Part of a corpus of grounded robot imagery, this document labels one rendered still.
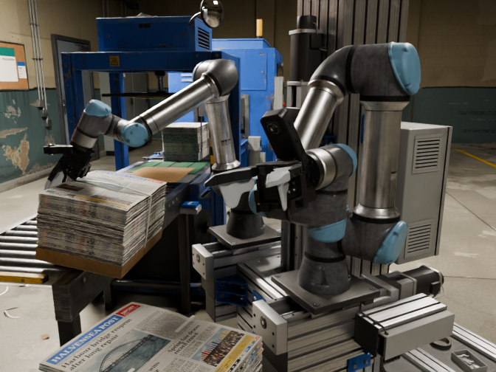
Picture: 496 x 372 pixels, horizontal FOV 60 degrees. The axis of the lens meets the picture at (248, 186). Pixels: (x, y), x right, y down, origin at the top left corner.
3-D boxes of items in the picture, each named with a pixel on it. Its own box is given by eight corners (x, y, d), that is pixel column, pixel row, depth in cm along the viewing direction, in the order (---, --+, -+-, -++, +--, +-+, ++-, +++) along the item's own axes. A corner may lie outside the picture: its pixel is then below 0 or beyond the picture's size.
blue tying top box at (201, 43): (195, 52, 248) (194, 15, 244) (97, 53, 256) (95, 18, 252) (212, 57, 292) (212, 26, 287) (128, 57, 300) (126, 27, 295)
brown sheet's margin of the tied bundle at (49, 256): (120, 279, 132) (122, 266, 131) (35, 260, 135) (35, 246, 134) (140, 259, 148) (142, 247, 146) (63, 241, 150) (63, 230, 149)
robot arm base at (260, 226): (253, 222, 176) (253, 199, 173) (272, 234, 163) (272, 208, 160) (219, 228, 169) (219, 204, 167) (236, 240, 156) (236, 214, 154)
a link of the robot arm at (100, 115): (115, 114, 140) (90, 102, 136) (101, 142, 143) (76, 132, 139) (113, 105, 147) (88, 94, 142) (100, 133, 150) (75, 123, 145)
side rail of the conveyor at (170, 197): (71, 322, 128) (68, 285, 125) (54, 321, 128) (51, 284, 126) (191, 202, 257) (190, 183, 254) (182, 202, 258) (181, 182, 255)
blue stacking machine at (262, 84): (282, 207, 490) (286, 14, 442) (172, 203, 507) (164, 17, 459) (288, 179, 635) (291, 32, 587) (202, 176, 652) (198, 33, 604)
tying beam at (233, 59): (221, 69, 237) (221, 50, 235) (62, 70, 250) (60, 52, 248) (240, 72, 303) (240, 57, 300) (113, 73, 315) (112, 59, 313)
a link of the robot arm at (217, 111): (226, 206, 166) (202, 60, 150) (210, 197, 179) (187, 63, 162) (253, 197, 172) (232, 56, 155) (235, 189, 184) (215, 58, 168)
